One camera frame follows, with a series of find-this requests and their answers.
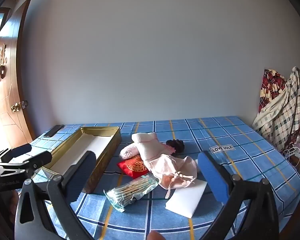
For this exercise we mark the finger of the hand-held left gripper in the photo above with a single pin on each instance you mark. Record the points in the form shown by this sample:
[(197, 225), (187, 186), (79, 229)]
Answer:
[(20, 150), (38, 161)]

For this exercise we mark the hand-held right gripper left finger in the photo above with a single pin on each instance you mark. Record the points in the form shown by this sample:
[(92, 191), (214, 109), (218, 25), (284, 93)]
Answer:
[(82, 175)]

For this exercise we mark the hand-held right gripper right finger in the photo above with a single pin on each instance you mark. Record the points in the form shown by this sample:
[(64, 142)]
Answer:
[(212, 177)]

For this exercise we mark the gold metal tin box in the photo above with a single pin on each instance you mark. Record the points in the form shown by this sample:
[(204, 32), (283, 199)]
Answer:
[(107, 155)]

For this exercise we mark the white foam sponge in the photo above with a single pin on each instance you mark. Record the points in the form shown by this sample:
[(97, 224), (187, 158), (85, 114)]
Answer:
[(185, 200)]

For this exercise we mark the dark purple velvet scrunchie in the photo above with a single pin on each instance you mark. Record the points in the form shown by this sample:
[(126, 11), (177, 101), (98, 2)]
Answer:
[(176, 145)]

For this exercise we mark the cotton swab packet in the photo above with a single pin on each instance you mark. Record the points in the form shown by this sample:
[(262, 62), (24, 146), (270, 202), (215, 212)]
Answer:
[(130, 190)]

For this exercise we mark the red embroidered pouch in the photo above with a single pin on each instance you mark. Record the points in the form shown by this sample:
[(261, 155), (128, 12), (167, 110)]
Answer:
[(132, 166)]

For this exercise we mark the white fluffy scrunchie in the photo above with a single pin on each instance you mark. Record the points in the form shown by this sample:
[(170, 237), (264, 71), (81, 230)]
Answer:
[(128, 152)]

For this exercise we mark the white knitted sock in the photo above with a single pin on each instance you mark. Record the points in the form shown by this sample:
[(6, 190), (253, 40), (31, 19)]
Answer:
[(150, 145)]

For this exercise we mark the person's right hand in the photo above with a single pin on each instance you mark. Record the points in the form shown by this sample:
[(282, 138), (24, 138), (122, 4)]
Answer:
[(157, 236)]

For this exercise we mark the white cloth label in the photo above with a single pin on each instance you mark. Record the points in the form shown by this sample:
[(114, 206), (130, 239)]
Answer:
[(221, 149)]

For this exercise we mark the black phone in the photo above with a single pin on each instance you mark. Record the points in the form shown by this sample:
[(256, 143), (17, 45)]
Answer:
[(53, 130)]

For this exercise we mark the blue plaid tablecloth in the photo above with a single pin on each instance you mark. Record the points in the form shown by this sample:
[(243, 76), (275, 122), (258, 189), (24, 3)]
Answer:
[(252, 160)]

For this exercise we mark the brown wooden door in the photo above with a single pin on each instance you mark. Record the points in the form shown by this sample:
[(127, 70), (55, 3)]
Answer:
[(12, 92)]

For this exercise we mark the gold door ornament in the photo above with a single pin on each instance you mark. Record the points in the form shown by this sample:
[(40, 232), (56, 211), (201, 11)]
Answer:
[(1, 62)]

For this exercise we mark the beige plaid cloth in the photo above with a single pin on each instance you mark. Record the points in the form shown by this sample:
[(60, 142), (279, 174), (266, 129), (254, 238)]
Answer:
[(285, 115)]

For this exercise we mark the red floral cloth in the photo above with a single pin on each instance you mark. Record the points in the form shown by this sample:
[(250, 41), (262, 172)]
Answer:
[(270, 87)]

